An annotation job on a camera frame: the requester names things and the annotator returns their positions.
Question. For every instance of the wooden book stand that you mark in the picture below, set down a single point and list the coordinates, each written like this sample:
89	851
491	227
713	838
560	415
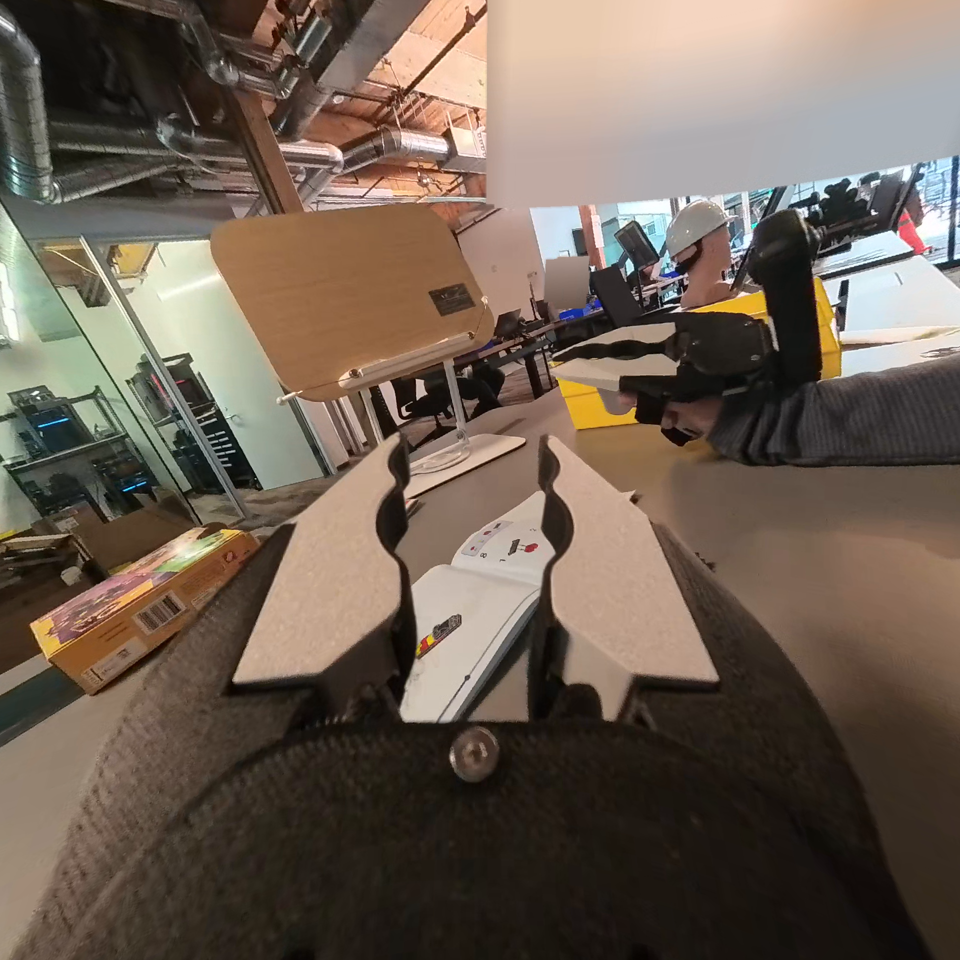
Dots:
337	292

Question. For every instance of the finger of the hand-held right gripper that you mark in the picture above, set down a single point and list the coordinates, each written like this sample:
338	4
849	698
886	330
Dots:
630	336
592	369

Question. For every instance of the mannequin head white hard hat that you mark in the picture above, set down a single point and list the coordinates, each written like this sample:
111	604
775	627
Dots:
697	225

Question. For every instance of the black desk monitor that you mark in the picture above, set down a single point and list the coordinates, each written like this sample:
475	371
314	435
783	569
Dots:
634	240

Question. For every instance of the yellow plastic bin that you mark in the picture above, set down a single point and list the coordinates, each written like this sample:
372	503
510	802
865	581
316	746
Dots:
592	409

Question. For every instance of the black equipment rack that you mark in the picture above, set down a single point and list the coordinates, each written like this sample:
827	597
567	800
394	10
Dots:
202	427

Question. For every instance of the black office chair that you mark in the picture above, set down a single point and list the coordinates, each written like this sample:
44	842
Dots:
420	397

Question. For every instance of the dark office desk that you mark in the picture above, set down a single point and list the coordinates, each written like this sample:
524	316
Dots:
525	345

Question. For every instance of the person's right hand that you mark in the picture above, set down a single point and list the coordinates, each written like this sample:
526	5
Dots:
694	420

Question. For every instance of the silver ventilation ducts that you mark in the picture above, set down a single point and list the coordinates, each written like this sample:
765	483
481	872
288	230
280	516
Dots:
22	112

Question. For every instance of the yellow cardboard toy box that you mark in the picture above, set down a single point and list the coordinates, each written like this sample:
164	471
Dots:
135	607

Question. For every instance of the instruction booklet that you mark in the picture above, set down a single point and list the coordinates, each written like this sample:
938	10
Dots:
465	600

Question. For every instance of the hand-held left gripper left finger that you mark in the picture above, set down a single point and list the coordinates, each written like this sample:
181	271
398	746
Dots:
322	600

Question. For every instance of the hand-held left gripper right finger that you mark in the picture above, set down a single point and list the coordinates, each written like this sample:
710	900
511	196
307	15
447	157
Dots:
630	600

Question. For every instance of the person's right forearm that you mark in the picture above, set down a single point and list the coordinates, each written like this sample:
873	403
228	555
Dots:
840	420

